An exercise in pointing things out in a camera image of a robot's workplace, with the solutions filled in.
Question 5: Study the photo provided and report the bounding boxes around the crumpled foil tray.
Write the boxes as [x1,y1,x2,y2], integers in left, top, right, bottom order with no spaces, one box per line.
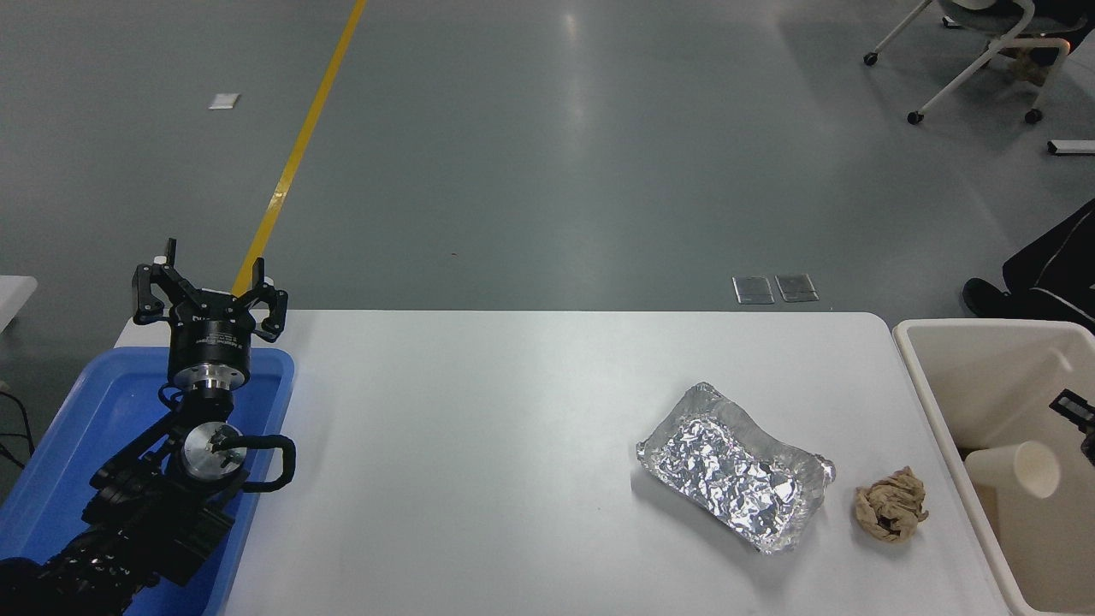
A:
[636,382,836,554]

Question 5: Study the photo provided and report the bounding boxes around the crumpled tan paper ball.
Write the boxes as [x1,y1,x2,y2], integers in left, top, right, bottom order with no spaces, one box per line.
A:
[853,465,930,543]

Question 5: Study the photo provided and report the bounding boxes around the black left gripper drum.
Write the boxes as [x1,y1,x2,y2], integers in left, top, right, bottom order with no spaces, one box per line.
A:
[167,293,256,374]

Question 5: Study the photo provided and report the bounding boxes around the thin black cable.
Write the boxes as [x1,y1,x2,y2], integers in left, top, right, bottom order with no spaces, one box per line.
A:
[0,389,36,470]

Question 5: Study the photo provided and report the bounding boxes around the white side table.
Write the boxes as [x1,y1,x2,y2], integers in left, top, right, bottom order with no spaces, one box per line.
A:
[0,275,38,333]

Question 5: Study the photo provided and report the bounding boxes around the white paper cup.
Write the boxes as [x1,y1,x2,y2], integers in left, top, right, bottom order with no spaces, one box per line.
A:
[965,440,1062,502]

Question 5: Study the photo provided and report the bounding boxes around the blue plastic tray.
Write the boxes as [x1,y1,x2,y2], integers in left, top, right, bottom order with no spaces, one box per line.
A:
[0,346,295,616]

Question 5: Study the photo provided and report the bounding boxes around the large pale plastic bin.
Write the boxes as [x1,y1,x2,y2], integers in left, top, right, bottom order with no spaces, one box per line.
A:
[891,318,1095,616]

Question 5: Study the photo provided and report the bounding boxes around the white wheeled chair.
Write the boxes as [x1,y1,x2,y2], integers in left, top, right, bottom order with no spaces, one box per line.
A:
[863,0,1075,126]

